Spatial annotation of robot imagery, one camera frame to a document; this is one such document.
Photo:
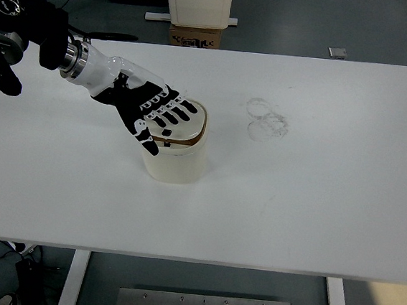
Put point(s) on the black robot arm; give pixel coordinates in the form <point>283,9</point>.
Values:
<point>48,36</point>

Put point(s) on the shoe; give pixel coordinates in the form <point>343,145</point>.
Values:
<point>7,300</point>

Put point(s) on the white table foot bar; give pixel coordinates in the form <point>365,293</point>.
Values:
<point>157,16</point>

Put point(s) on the small grey floor plate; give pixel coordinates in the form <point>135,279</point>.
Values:
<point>338,53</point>

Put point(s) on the cream trash bin body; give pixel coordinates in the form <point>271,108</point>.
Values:
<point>173,165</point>

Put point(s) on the brown cardboard box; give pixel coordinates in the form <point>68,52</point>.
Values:
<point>194,38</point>

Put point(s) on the cream trash bin lid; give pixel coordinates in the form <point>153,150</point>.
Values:
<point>192,127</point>

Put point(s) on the white and black hand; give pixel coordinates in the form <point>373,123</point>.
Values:
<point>129,98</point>

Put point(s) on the large white plastic bin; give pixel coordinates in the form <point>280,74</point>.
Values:
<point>200,1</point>

